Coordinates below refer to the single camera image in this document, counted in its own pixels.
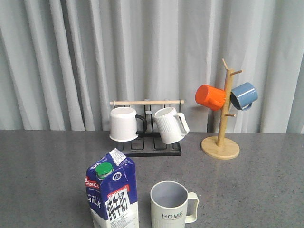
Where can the blue white milk carton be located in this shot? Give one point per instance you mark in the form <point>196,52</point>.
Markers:
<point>111,191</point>

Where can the cream HOME mug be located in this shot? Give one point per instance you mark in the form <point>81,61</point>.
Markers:
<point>172,206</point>

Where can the white ribbed mug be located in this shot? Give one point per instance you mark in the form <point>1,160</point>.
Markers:
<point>171,124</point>

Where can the orange mug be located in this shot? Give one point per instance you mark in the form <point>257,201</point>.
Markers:
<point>210,97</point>

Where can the wooden mug tree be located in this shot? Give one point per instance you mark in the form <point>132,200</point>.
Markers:
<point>219,146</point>

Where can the blue mug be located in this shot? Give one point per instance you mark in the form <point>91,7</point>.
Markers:
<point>243,96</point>

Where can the grey curtain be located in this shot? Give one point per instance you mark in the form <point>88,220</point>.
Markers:
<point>63,61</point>

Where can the white mug black handle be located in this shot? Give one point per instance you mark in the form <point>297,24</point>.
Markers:
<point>123,124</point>

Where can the black wire mug rack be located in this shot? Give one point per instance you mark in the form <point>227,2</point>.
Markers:
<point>149,144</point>

